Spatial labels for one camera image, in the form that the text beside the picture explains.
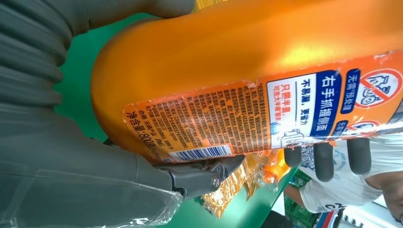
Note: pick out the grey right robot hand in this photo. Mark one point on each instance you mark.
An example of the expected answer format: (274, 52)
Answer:
(78, 176)

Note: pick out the person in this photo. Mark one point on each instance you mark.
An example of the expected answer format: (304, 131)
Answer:
(346, 188)

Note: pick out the green plastic crate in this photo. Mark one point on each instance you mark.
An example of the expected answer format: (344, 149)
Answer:
(302, 215)

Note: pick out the yellow plastic sheet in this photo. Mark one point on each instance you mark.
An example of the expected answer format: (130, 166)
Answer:
(226, 195)

